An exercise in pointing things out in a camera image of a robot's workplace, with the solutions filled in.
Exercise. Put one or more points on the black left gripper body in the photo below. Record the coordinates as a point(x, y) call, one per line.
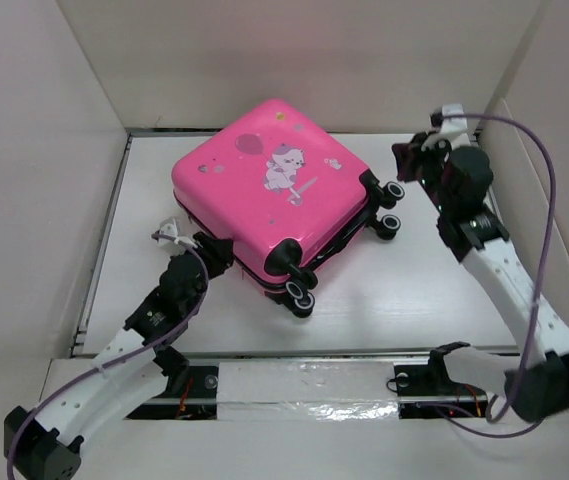
point(215, 263)

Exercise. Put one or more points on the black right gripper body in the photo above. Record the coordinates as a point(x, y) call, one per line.
point(430, 162)

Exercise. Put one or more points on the pink hard-shell suitcase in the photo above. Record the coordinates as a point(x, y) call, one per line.
point(287, 195)

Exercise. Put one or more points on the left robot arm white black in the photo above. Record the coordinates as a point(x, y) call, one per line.
point(50, 440)

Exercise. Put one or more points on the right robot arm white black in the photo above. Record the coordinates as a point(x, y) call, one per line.
point(456, 180)

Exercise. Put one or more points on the white foam block with tape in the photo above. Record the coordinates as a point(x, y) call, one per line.
point(326, 390)

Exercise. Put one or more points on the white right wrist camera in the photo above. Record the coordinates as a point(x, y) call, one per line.
point(449, 123)

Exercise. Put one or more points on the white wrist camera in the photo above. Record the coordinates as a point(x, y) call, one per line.
point(449, 123)
point(170, 232)

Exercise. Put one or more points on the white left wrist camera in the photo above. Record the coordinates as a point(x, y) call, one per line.
point(170, 232)

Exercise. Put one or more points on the black metal base rail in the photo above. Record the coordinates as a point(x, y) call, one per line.
point(196, 399)

